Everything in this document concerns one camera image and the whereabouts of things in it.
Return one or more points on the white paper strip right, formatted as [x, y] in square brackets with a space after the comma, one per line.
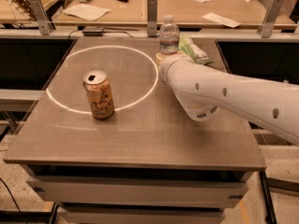
[221, 20]

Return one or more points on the white paper sheet left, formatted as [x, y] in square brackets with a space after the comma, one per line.
[86, 12]

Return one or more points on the clear plastic water bottle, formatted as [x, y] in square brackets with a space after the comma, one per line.
[169, 36]

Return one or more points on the black power adapter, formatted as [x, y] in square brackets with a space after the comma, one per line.
[93, 31]

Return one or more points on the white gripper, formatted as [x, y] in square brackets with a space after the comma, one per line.
[170, 61]

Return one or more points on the middle metal bracket post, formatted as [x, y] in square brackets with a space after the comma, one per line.
[152, 8]

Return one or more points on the orange LaCroix soda can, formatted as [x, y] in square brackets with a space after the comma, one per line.
[99, 94]

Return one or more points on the right metal bracket post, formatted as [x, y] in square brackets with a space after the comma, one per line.
[266, 29]

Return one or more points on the green jalapeno chip bag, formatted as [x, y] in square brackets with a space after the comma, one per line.
[187, 46]

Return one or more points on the metal bracket post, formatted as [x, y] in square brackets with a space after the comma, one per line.
[266, 29]
[152, 8]
[44, 25]

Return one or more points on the left metal bracket post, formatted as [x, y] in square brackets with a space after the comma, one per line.
[44, 25]

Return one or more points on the wooden back desk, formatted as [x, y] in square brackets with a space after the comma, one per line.
[186, 13]

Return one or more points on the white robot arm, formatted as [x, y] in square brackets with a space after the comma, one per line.
[271, 105]

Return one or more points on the white drawer cabinet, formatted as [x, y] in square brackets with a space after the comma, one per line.
[101, 200]

